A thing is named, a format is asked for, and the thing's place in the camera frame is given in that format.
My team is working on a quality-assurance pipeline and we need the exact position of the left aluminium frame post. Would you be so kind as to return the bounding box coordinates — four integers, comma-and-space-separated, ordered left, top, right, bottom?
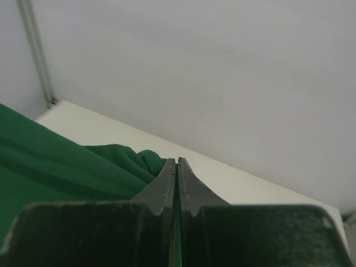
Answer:
17, 0, 58, 109

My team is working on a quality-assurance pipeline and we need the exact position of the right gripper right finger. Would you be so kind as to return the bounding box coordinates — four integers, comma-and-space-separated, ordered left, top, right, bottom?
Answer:
177, 158, 353, 266

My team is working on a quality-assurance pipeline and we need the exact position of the green t shirt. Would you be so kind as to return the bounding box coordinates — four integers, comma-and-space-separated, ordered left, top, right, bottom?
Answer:
0, 103, 181, 267

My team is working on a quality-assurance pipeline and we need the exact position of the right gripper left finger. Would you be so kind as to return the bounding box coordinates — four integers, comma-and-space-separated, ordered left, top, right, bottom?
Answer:
1, 159, 176, 266

